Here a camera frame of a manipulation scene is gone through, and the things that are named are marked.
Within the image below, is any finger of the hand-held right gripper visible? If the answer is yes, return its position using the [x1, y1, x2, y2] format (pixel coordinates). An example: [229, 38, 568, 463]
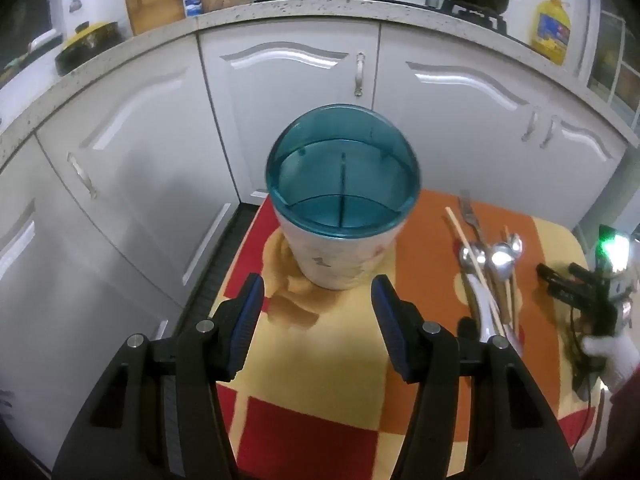
[568, 264, 608, 301]
[536, 262, 581, 306]

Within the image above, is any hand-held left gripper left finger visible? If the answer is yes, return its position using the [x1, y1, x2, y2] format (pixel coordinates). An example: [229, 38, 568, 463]
[52, 274, 265, 480]

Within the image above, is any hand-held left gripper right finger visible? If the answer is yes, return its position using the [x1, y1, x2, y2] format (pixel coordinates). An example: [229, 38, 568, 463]
[371, 274, 581, 480]

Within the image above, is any large steel spoon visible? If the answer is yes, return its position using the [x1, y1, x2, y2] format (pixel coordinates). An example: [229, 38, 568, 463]
[487, 243, 517, 311]

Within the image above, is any floral utensil holder teal rim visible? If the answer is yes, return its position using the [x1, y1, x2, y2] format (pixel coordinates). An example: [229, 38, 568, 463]
[265, 104, 422, 291]

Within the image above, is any pale wooden chopstick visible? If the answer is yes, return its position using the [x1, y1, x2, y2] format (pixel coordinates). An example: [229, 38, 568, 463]
[445, 207, 507, 337]

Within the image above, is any fork with brown handle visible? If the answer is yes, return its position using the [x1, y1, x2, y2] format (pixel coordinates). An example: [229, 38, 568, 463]
[459, 190, 485, 261]

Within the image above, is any person's right forearm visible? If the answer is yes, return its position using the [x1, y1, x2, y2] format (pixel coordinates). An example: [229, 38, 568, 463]
[607, 372, 640, 413]

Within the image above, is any person's right hand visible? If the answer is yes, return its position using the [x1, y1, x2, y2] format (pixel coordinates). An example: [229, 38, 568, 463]
[582, 332, 638, 393]

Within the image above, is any checkered orange yellow cloth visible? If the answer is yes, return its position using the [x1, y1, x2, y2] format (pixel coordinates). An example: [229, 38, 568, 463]
[187, 187, 608, 480]

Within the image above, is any white cabinet door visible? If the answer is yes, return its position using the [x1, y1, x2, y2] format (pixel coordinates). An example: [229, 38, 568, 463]
[374, 24, 566, 211]
[542, 95, 632, 233]
[35, 35, 241, 306]
[196, 20, 387, 207]
[0, 132, 173, 468]

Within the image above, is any white framed glass cabinet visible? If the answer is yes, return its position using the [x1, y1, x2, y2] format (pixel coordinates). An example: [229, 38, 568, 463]
[586, 7, 640, 128]

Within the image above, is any yellow oil bottle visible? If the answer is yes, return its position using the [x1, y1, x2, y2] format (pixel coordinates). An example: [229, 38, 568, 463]
[531, 0, 572, 65]

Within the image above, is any black casserole yellow lid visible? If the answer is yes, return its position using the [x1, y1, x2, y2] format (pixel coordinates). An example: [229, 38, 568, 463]
[54, 21, 123, 77]

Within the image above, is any wooden cutting board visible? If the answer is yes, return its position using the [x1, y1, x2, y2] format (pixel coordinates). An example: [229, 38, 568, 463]
[121, 0, 205, 37]

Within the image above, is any black cable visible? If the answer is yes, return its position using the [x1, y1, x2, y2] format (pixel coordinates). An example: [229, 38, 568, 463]
[565, 305, 603, 461]

